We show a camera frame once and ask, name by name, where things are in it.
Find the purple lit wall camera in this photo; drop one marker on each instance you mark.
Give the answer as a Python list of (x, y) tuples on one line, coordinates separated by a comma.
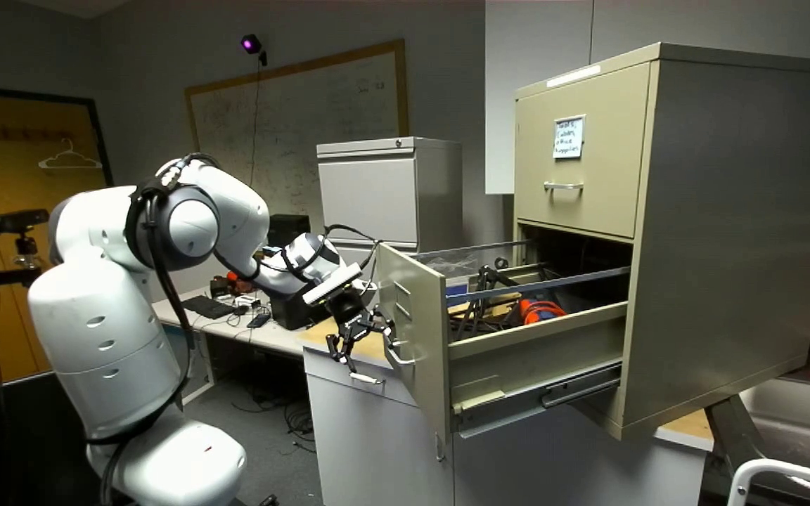
[(250, 42)]

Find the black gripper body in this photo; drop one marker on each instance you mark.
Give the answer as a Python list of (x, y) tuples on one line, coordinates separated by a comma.
[(355, 305)]

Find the black tangled tools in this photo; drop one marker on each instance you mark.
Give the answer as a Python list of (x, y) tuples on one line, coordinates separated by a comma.
[(479, 312)]

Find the beige cabinet drawer with label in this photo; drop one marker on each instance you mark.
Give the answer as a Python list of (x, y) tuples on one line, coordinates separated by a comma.
[(602, 157)]

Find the red desk tool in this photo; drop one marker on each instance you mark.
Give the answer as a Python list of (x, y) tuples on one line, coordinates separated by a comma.
[(230, 284)]

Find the white cabinet with wooden countertop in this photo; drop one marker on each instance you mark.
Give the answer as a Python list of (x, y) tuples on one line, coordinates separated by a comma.
[(365, 449)]

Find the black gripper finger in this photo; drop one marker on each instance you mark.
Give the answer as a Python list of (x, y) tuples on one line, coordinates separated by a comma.
[(339, 343), (379, 337)]

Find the whiteboard with wooden frame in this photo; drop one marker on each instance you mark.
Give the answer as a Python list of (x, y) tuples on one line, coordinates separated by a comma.
[(254, 121)]

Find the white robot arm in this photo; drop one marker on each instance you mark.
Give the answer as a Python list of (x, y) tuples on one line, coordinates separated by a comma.
[(104, 327)]

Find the orange tool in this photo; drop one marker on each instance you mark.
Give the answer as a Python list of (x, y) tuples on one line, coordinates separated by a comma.
[(537, 310)]

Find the white metal tube frame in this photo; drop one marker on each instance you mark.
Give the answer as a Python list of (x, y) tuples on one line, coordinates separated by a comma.
[(779, 465)]

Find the white paper label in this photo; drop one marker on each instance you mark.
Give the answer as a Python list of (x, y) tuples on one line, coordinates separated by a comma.
[(568, 139)]

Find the black stereo camera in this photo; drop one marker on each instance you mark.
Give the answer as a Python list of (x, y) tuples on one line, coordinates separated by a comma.
[(11, 220)]

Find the gray filing cabinet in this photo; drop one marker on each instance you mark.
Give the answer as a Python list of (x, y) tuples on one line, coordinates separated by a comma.
[(377, 187)]

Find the steel sink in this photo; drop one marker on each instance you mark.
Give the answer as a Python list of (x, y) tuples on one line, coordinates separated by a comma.
[(798, 412)]

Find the beige filing cabinet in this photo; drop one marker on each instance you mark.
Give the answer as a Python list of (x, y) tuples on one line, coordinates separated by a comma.
[(732, 234)]

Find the black computer mouse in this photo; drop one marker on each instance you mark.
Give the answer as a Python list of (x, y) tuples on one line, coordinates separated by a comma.
[(260, 319)]

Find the yellow door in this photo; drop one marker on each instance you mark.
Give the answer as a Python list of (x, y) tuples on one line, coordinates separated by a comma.
[(1, 140)]

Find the black keyboard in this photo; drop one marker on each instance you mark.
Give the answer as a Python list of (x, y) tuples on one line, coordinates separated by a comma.
[(208, 306)]

